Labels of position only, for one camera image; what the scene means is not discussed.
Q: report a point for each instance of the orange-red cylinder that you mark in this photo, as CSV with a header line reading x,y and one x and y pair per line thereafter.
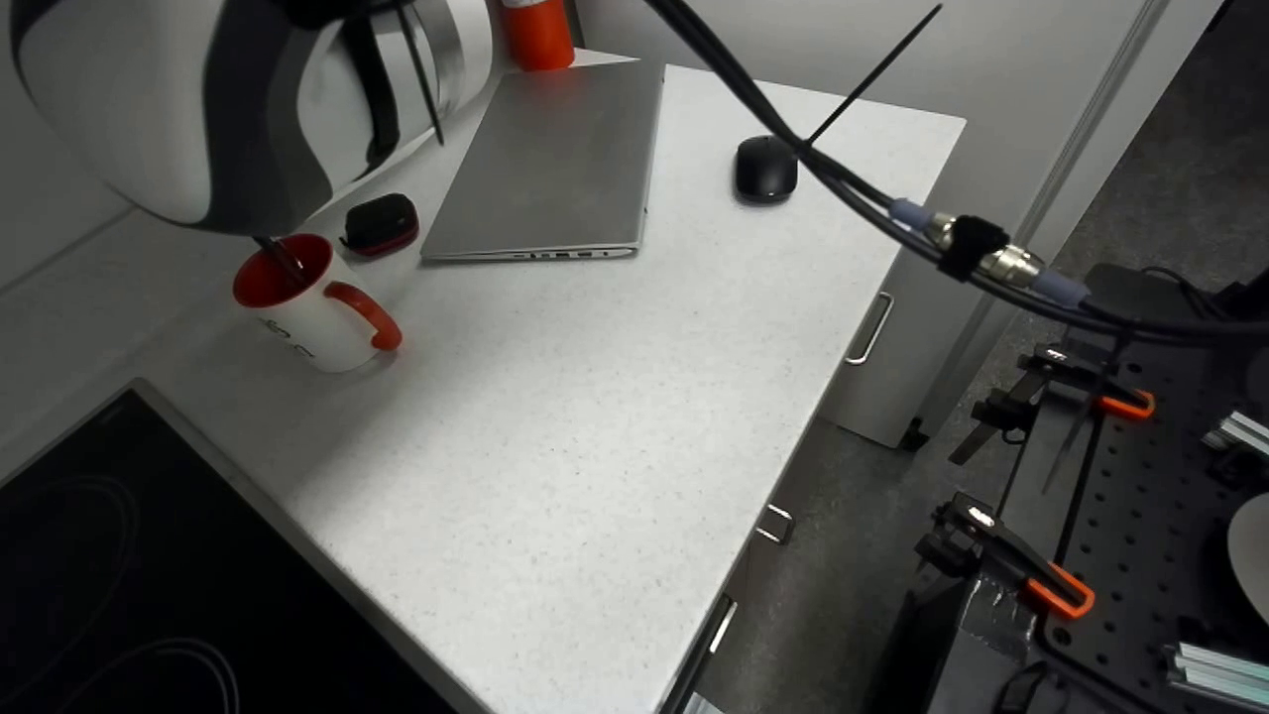
x,y
537,33

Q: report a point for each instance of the black pen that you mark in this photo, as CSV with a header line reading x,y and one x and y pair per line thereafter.
x,y
281,260

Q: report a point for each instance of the grey closed laptop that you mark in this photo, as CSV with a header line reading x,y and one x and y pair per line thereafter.
x,y
558,165

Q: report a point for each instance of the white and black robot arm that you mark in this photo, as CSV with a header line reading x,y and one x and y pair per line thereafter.
x,y
145,106

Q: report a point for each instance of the aluminium profile piece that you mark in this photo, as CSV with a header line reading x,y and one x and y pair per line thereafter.
x,y
1214,673
1244,432

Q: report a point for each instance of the cabinet drawer front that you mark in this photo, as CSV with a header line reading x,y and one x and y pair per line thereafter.
x,y
913,329

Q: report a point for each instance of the small black and red case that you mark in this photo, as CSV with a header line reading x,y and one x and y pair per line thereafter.
x,y
381,222

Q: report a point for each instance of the black glass cooktop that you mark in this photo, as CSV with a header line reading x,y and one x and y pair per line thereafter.
x,y
145,582

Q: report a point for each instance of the white round plate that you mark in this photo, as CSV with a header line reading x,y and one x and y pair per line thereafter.
x,y
1251,557

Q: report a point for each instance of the black computer mouse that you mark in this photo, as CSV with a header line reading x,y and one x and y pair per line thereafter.
x,y
767,169

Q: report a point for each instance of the black zip tie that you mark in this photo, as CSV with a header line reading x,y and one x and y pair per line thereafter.
x,y
876,74

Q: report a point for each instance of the black perforated board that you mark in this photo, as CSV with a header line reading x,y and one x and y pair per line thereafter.
x,y
1152,530

